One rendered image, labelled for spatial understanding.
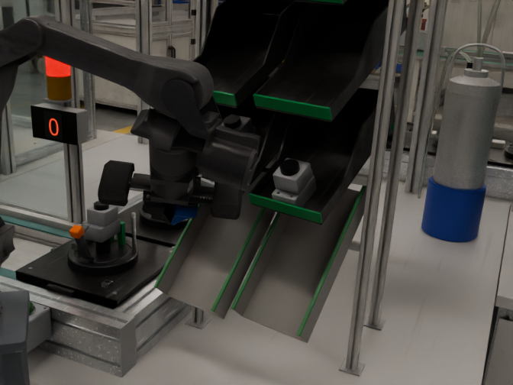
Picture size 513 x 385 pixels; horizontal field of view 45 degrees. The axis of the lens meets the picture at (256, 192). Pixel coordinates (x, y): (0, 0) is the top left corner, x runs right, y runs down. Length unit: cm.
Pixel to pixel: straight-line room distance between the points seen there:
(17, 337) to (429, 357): 75
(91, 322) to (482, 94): 110
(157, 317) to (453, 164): 91
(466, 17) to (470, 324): 707
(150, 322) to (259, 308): 23
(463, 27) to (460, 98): 664
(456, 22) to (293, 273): 739
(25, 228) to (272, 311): 72
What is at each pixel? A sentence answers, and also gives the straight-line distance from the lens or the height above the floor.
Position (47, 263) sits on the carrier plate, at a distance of 132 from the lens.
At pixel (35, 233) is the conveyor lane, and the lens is 154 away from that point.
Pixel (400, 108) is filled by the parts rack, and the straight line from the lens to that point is 117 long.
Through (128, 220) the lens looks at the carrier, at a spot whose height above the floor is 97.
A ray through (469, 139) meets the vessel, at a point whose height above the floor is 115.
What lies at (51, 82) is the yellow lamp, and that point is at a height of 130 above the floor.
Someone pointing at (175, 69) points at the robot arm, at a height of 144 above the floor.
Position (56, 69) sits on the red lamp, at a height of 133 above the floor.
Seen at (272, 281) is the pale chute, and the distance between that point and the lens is 108.
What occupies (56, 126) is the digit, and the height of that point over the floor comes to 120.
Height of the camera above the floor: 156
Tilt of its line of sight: 20 degrees down
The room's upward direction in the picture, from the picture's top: 3 degrees clockwise
